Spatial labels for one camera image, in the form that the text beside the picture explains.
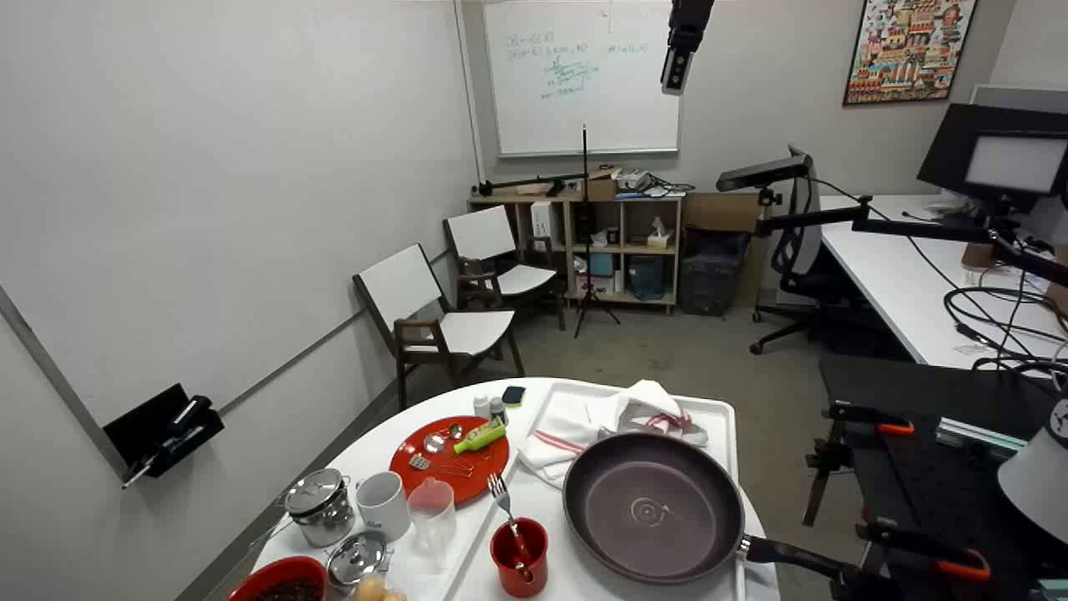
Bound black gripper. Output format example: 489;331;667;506
657;0;716;96

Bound dark frying pan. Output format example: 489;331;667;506
560;431;882;601

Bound whiteboard with green writing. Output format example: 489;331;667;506
480;0;683;161

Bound small cardboard box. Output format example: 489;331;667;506
584;162;623;202

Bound black tripod stand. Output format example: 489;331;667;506
569;124;623;339

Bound wooden shelf unit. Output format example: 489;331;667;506
560;192;683;313

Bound long black tube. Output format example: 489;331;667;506
471;169;584;197

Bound black storage bin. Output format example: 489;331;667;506
676;231;752;317

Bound wooden side table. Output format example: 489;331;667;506
468;179;580;270

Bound black office chair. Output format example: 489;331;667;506
747;142;862;356

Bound white wooden-framed chair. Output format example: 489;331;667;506
442;202;567;331
353;243;526;410

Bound black monitor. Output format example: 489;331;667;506
915;99;1068;213

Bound white desk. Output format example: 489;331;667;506
815;191;1068;372

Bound small brown box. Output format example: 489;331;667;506
961;238;1001;273

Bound lime green small package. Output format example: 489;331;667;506
450;418;509;457

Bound silver metal utensil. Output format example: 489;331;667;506
485;473;534;563

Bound red round plate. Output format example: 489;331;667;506
387;412;512;510

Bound pale green power strip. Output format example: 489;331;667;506
935;412;1032;457

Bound black robot table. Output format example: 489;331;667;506
816;352;1068;601

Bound white plastic tray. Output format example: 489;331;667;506
442;380;752;601

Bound clear drinking glass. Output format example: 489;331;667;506
407;478;460;575

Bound red cup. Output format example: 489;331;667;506
486;513;550;601

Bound white ceramic mug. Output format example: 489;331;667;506
353;467;413;543

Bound steel canister with lid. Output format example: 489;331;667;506
281;463;360;550

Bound small steel lidded pot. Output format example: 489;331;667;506
327;527;395;589

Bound black marker tray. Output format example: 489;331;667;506
101;380;225;484

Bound red bowl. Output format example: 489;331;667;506
225;553;334;601

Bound white marker pen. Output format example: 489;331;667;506
119;438;192;493

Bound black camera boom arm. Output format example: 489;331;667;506
755;197;1068;287

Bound colourful wall poster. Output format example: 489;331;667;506
841;0;981;109

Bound orange-handled black clamp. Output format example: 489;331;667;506
851;513;993;589
802;397;920;527

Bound large wall-mounted whiteboard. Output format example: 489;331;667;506
0;0;476;484

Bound black looped cable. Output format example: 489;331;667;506
942;282;1068;377

